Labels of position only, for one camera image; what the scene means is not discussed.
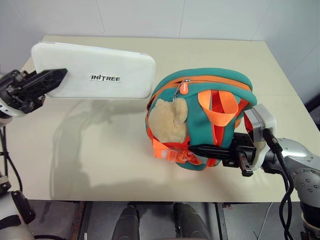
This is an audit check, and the beige plush bear charm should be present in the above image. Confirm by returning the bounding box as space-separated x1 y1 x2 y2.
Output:
147 98 189 145

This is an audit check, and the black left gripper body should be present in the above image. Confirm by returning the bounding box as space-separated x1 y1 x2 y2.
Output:
0 69 46 115

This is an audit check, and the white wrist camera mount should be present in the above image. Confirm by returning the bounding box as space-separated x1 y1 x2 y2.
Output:
0 99 24 118
243 103 278 172

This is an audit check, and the white rectangular pouch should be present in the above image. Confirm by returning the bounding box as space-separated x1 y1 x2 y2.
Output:
30 41 156 100

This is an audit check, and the thin white floor cable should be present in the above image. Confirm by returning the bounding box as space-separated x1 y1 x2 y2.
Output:
252 201 274 240

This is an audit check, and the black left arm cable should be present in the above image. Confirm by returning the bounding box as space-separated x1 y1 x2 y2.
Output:
0 124 24 192

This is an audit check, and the dark rounded shape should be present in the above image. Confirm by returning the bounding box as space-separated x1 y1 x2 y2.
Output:
111 204 141 240
173 202 214 240

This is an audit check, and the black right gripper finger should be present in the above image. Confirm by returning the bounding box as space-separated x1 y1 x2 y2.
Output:
187 144 234 159

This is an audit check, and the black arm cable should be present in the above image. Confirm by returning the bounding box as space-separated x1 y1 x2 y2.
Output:
0 124 24 192
262 127 295 240

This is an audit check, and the dark table frame bar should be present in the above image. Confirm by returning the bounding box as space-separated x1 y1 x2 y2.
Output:
74 201 94 240

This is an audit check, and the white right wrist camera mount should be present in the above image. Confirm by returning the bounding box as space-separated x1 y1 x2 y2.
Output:
243 103 278 172

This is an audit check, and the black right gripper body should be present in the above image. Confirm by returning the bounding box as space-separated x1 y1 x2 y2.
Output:
221 133 257 178

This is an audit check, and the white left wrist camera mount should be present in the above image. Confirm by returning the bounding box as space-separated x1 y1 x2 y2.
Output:
0 99 24 118

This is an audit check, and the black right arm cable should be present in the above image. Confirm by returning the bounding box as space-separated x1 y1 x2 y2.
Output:
262 127 295 240

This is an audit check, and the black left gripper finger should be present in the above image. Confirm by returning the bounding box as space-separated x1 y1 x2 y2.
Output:
23 67 69 96

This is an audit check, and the orange and teal backpack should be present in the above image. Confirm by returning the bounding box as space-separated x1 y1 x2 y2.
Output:
144 67 258 172

